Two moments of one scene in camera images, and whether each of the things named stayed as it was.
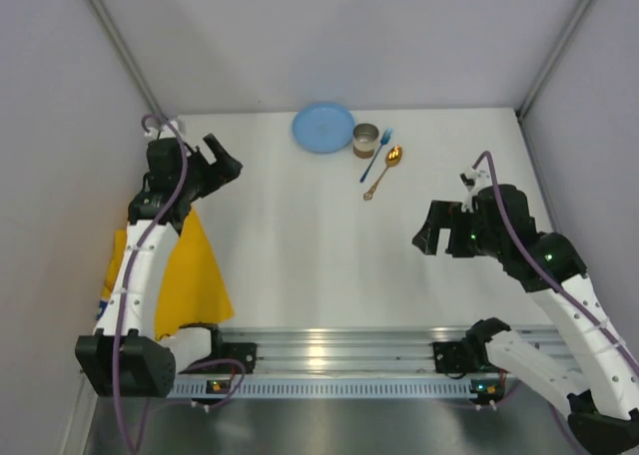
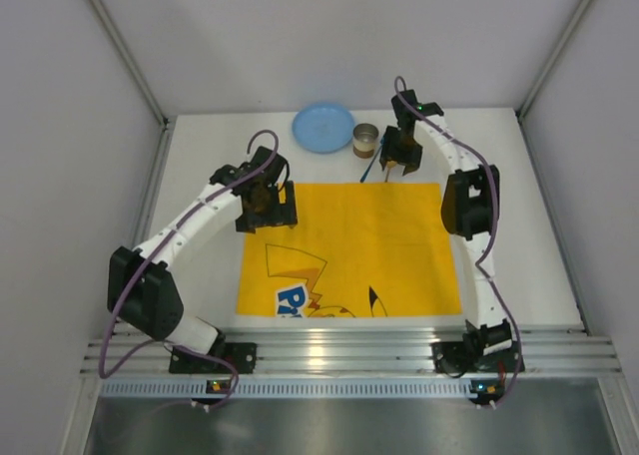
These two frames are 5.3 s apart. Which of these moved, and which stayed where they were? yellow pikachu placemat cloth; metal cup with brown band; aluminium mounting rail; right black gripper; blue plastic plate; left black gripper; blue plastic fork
Moved: left black gripper; yellow pikachu placemat cloth; right black gripper
Stayed: aluminium mounting rail; blue plastic plate; blue plastic fork; metal cup with brown band
